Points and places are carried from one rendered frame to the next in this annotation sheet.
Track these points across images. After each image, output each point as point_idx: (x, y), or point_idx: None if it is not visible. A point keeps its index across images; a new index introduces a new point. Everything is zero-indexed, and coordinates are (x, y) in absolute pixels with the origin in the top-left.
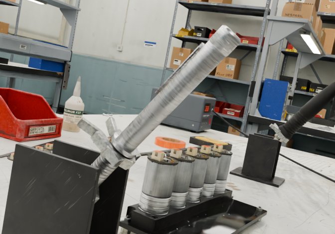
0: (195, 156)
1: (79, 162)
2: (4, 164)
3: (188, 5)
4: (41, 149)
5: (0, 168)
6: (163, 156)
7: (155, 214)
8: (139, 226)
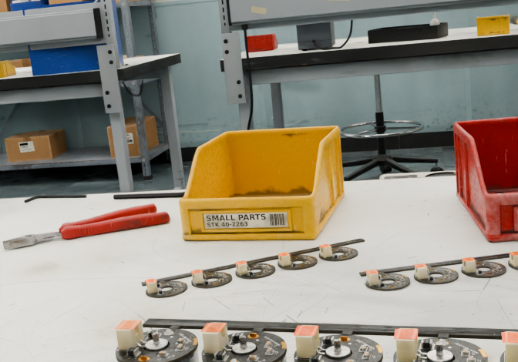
0: (303, 358)
1: None
2: (334, 291)
3: None
4: (467, 266)
5: (310, 297)
6: (128, 338)
7: None
8: None
